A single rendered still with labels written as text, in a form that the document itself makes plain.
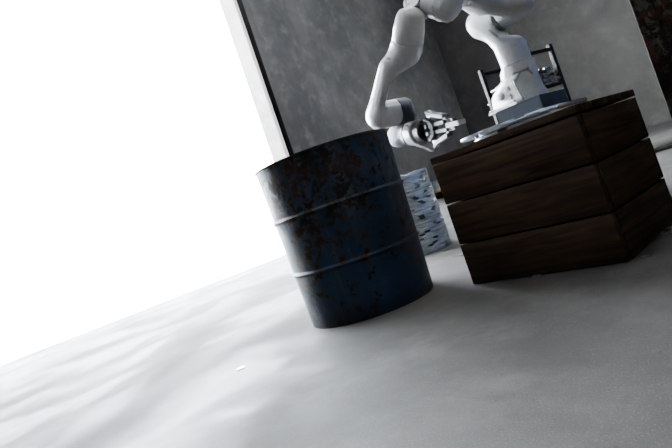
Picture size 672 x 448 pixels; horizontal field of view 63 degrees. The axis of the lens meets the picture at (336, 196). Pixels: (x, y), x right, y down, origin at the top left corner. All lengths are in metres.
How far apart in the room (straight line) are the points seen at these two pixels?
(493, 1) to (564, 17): 7.01
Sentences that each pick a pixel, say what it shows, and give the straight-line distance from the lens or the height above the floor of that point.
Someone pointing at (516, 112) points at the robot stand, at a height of 0.42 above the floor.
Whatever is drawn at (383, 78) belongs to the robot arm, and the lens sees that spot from 1.89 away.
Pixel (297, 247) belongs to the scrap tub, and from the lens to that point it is 1.52.
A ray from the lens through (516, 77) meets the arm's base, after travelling 2.06.
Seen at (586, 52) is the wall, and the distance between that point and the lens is 8.92.
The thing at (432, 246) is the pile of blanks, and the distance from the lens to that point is 2.39.
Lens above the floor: 0.30
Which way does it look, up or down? 1 degrees up
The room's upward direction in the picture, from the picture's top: 19 degrees counter-clockwise
